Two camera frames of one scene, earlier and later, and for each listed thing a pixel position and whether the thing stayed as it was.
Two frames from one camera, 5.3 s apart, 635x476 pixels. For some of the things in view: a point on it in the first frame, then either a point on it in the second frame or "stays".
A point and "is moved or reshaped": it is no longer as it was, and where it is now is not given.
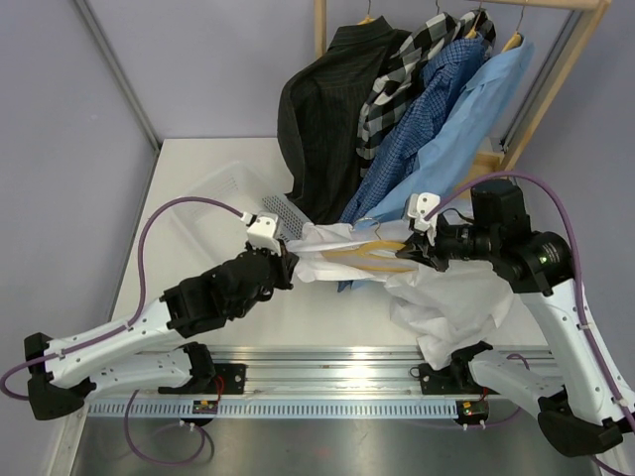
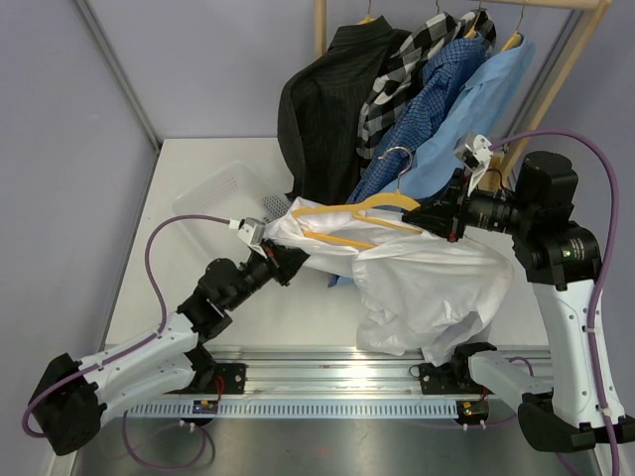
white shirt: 449,309 is moved or reshaped
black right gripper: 420,247 → 444,212
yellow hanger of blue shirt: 516,39 stays
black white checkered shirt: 402,80 stays
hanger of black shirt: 369,19 stays
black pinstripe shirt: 319,110 stays
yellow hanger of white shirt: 363,249 → 392,199
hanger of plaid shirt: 473,32 stays
